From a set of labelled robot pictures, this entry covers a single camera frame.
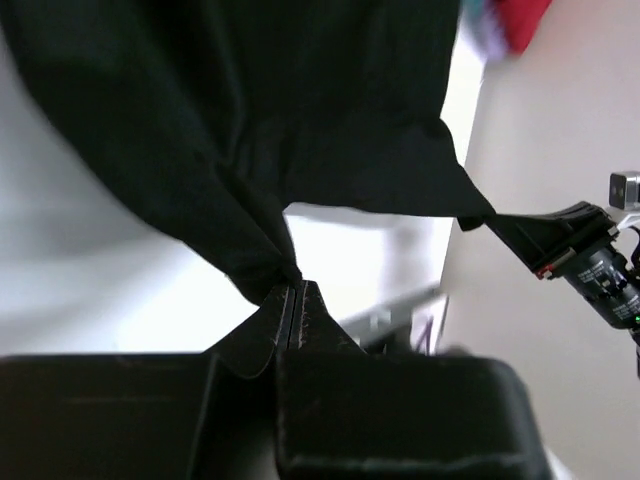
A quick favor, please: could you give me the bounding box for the black t-shirt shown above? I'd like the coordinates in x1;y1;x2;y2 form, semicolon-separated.
1;1;493;304

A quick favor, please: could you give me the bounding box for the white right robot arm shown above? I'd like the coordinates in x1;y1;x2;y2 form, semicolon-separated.
458;201;639;343

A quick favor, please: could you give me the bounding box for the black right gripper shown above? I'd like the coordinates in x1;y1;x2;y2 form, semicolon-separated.
457;201;617;279

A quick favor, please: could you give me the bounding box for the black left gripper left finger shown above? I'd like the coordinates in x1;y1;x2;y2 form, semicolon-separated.
1;287;297;479

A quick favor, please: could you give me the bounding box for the teal folded t-shirt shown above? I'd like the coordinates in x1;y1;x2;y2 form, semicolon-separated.
463;0;493;21

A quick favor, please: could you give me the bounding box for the lavender folded t-shirt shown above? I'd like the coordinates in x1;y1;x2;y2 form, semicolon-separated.
474;15;511;62

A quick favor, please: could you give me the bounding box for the red folded t-shirt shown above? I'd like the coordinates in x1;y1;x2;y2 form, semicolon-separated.
493;0;552;54

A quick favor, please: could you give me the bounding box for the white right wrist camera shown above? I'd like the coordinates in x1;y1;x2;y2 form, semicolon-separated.
608;171;640;230

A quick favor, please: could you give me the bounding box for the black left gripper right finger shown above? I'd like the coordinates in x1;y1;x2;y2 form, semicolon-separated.
275;282;552;479

